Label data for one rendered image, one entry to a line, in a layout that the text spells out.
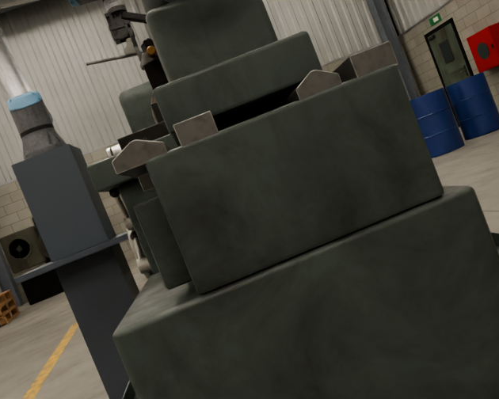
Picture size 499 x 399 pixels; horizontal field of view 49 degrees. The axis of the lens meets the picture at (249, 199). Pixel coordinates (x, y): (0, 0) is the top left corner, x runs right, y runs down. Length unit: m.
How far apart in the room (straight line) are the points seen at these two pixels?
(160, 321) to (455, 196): 0.36
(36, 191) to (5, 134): 10.50
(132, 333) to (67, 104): 11.79
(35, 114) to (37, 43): 10.73
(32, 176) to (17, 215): 10.30
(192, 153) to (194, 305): 0.17
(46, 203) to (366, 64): 1.47
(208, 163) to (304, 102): 0.13
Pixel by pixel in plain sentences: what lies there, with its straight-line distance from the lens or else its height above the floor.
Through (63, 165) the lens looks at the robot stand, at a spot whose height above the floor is 1.04.
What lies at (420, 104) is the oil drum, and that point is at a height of 0.78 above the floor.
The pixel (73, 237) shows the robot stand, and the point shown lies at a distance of 1.95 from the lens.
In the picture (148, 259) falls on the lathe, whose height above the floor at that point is 0.69.
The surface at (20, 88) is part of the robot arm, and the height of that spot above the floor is 1.38.
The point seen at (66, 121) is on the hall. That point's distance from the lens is 12.27.
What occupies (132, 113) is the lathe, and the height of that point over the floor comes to 1.15.
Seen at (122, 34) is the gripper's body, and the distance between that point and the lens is 2.26.
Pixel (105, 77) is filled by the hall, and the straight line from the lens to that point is 12.41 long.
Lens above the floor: 0.79
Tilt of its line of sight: 3 degrees down
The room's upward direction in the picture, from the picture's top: 22 degrees counter-clockwise
